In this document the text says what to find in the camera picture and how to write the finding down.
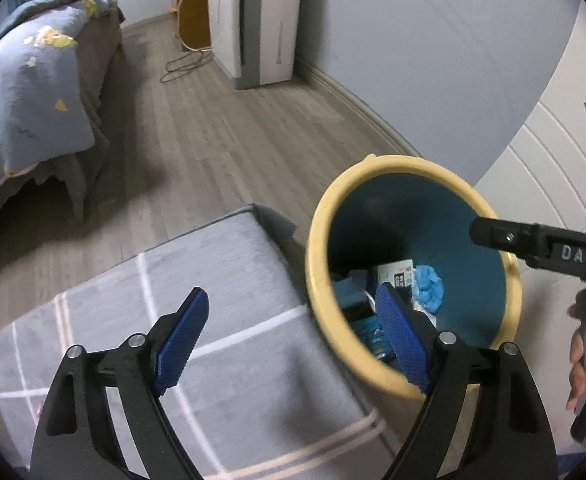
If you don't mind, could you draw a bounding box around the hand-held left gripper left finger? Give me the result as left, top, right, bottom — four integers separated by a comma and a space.
30, 287, 209, 480

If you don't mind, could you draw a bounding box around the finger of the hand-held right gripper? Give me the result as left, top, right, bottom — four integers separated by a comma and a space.
469, 216, 540, 267

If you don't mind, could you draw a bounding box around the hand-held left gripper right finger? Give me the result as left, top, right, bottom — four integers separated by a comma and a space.
375, 282, 558, 480

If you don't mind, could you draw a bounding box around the blue patterned wrapper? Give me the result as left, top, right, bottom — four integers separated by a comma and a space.
350, 314, 399, 362

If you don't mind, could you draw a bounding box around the blue glove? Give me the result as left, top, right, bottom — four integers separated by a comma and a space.
412, 265, 447, 314

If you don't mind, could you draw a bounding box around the white printed packet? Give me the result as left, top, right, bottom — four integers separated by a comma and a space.
377, 259, 417, 292

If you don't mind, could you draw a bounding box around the teal packet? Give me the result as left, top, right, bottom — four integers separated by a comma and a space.
333, 270, 375, 322

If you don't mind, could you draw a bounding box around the teal bin with yellow rim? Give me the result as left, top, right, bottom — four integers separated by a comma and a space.
305, 154, 524, 402

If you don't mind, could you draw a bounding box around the person's right hand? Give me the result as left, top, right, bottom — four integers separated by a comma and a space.
566, 289, 586, 412

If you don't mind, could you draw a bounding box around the white panelled door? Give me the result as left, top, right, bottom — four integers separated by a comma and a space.
472, 0, 586, 288

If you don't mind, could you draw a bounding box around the bed with grey skirt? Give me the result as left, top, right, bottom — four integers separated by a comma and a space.
0, 7, 128, 247

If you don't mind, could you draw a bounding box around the white grey tower appliance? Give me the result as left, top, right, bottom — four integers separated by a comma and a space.
237, 0, 307, 92

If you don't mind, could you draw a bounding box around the wooden cabinet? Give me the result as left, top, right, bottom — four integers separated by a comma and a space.
170, 0, 213, 54

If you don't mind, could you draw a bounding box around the white air purifier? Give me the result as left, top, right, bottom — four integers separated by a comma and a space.
207, 0, 246, 80

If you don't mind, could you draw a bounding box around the black cable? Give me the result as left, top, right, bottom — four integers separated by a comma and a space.
160, 49, 215, 84

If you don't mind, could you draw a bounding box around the white cable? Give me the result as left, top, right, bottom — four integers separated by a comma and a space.
174, 0, 214, 55

